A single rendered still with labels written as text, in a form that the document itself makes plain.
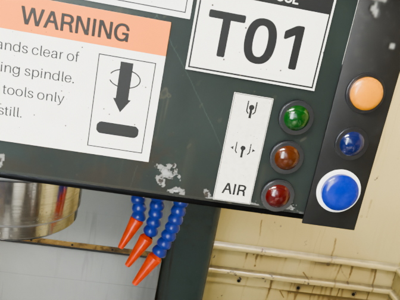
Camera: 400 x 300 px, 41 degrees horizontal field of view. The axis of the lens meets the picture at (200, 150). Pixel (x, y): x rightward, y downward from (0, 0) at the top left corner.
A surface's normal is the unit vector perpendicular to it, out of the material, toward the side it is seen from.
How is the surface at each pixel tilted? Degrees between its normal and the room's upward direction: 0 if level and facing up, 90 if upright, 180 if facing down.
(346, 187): 87
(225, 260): 90
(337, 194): 91
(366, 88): 87
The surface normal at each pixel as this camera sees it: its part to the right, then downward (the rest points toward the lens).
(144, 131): 0.08, 0.29
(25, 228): 0.47, 0.33
